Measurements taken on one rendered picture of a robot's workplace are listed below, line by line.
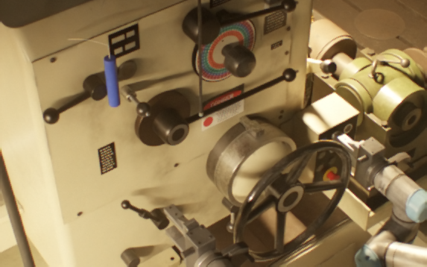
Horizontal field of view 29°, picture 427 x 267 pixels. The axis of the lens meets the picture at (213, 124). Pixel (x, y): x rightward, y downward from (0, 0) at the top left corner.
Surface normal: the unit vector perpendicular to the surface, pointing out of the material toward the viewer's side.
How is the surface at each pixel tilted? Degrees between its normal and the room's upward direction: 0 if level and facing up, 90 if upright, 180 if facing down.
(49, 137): 90
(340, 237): 90
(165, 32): 90
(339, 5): 0
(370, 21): 0
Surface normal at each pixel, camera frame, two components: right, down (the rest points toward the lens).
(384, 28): 0.00, -0.73
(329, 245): 0.58, 0.56
